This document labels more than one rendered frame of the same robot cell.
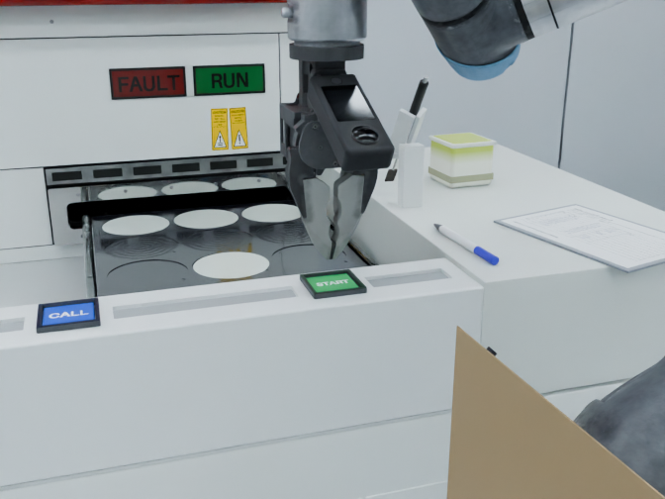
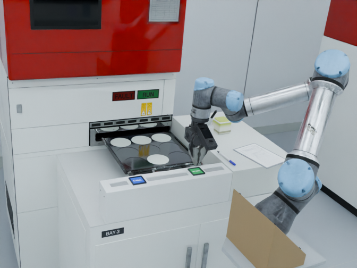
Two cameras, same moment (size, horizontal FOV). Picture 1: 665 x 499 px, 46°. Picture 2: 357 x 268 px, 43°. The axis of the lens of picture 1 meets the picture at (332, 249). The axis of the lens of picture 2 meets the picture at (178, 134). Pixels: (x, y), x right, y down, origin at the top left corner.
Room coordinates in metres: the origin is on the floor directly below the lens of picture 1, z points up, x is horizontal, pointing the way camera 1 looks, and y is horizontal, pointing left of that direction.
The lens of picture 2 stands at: (-0.87, 0.37, 1.86)
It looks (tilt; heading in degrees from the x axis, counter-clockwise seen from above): 24 degrees down; 350
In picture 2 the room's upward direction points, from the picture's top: 5 degrees clockwise
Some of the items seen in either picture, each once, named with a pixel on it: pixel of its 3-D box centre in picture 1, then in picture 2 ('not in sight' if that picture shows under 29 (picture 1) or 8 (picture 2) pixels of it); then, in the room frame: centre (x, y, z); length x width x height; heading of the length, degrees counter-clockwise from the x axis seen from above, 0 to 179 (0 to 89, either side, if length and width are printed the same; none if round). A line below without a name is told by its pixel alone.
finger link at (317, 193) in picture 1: (311, 212); (192, 153); (0.77, 0.02, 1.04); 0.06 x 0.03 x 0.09; 17
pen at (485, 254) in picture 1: (463, 242); (226, 157); (0.87, -0.15, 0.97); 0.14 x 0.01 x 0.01; 21
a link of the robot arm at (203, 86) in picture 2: not in sight; (203, 93); (0.77, 0.00, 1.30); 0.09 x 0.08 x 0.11; 55
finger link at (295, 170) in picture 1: (310, 173); (194, 146); (0.75, 0.02, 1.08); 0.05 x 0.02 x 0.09; 107
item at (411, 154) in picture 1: (406, 154); (207, 127); (1.05, -0.10, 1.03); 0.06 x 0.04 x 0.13; 17
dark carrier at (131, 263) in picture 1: (217, 241); (149, 149); (1.08, 0.17, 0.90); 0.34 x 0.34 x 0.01; 17
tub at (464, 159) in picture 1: (460, 159); (221, 125); (1.16, -0.19, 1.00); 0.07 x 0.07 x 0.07; 21
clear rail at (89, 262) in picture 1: (88, 254); (113, 155); (1.03, 0.34, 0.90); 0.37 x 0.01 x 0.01; 17
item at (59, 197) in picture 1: (188, 205); (132, 133); (1.28, 0.24, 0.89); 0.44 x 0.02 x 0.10; 107
